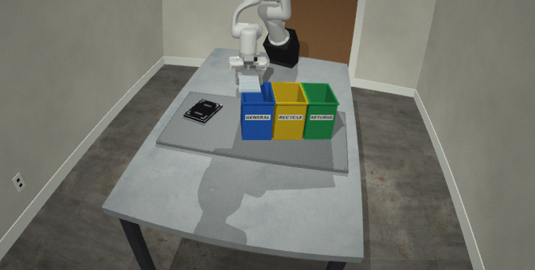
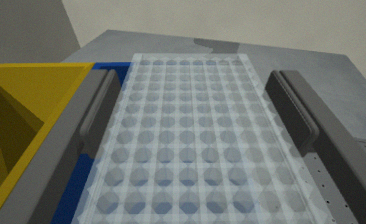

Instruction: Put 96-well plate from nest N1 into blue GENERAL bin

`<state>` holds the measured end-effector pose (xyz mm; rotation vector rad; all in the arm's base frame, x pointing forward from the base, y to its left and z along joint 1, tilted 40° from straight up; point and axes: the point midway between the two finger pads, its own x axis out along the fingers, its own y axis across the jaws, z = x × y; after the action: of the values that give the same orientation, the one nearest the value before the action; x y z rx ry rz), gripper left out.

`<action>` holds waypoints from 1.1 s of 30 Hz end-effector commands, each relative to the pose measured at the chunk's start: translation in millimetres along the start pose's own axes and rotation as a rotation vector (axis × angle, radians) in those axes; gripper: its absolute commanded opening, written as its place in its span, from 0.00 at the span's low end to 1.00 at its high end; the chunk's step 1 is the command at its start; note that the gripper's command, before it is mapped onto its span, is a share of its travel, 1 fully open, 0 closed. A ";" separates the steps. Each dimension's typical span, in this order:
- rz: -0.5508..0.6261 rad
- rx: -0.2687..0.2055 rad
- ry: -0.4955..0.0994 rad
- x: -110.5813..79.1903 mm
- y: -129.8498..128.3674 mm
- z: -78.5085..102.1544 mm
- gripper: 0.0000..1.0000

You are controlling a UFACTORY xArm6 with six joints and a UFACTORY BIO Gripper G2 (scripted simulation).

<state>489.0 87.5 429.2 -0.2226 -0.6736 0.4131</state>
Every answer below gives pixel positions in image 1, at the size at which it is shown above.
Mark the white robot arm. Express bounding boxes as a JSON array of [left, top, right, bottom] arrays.
[[231, 0, 291, 65]]

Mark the green returns bin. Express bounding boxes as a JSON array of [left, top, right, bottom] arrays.
[[301, 83, 339, 139]]

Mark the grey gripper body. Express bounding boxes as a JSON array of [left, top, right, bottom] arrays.
[[229, 57, 268, 70]]

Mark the blue bin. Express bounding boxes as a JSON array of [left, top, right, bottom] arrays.
[[241, 82, 275, 140]]

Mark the yellow recycle bin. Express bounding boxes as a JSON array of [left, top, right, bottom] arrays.
[[271, 82, 309, 140]]

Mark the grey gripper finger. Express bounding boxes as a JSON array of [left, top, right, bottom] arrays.
[[236, 65, 247, 86], [249, 65, 264, 85]]

